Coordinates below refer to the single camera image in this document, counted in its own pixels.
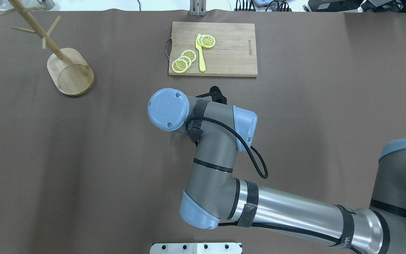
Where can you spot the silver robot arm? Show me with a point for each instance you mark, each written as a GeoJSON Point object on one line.
{"type": "Point", "coordinates": [214, 197]}

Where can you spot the wooden cup rack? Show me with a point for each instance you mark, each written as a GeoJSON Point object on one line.
{"type": "Point", "coordinates": [69, 70]}

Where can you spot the small metal cup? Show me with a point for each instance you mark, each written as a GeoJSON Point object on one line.
{"type": "Point", "coordinates": [47, 4]}

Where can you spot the yellow plastic knife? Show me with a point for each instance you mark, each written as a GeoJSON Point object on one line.
{"type": "Point", "coordinates": [201, 62]}

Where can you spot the lemon slice front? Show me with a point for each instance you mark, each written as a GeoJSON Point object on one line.
{"type": "Point", "coordinates": [178, 66]}

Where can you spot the lemon slice middle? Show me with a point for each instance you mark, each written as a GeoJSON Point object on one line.
{"type": "Point", "coordinates": [187, 60]}

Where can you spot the bamboo cutting board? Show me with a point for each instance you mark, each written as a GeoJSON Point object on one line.
{"type": "Point", "coordinates": [234, 53]}

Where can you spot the lemon slice single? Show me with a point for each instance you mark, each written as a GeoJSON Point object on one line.
{"type": "Point", "coordinates": [206, 41]}

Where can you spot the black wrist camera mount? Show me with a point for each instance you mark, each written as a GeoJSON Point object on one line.
{"type": "Point", "coordinates": [215, 94]}

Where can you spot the aluminium frame post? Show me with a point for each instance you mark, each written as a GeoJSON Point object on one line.
{"type": "Point", "coordinates": [198, 8]}

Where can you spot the white pedestal column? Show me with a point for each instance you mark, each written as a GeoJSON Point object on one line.
{"type": "Point", "coordinates": [197, 248]}

